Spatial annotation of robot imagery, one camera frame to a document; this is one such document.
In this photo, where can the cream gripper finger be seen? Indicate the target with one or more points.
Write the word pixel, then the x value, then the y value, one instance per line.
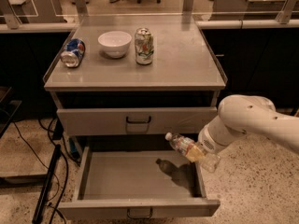
pixel 195 153

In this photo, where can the clear plastic water bottle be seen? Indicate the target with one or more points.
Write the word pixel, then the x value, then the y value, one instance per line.
pixel 182 144

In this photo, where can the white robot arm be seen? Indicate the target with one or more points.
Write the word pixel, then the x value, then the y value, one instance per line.
pixel 239 115

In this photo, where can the black bar on floor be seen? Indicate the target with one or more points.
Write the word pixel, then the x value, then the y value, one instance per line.
pixel 38 215

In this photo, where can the white ceramic bowl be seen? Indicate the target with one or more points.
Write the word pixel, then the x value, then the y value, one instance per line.
pixel 114 44

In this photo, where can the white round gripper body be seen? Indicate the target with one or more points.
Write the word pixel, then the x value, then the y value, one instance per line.
pixel 206 141

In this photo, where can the blue pepsi can lying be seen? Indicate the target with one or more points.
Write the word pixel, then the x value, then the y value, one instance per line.
pixel 73 53

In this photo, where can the grey top drawer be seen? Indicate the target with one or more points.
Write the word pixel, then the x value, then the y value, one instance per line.
pixel 122 121

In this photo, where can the grey background desk right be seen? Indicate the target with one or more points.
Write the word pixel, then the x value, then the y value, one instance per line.
pixel 234 10

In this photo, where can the dark shelf at left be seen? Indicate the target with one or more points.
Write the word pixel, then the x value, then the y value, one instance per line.
pixel 8 108

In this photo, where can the green white soda can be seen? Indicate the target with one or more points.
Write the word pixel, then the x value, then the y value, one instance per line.
pixel 143 46

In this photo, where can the grey open middle drawer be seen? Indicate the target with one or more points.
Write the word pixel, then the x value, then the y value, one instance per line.
pixel 133 185

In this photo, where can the grey drawer cabinet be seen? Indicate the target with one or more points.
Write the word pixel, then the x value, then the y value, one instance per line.
pixel 183 72

